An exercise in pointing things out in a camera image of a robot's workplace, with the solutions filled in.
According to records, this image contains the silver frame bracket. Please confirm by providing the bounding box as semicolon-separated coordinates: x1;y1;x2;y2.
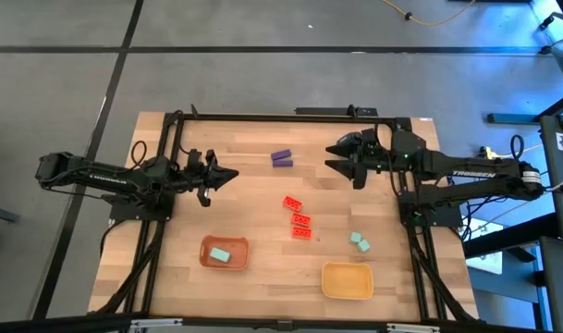
386;323;442;333
129;317;184;330

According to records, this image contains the long mint green block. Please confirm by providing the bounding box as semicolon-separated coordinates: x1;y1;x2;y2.
209;246;232;265

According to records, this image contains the orange plastic basket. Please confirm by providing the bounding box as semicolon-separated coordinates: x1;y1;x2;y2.
199;234;251;271

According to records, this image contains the black aluminium table frame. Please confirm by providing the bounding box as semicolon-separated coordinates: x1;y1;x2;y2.
89;104;481;333

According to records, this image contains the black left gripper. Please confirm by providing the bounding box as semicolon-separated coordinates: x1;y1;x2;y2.
172;148;240;208

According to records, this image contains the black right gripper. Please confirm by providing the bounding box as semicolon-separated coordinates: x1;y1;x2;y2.
324;129;396;191

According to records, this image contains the yellow plastic basket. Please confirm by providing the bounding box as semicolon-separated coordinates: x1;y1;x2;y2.
321;261;374;301

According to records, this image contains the yellow extension cable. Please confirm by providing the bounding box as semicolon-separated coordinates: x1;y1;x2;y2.
380;0;477;27

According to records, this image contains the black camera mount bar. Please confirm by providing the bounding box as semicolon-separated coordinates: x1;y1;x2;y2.
294;105;379;117

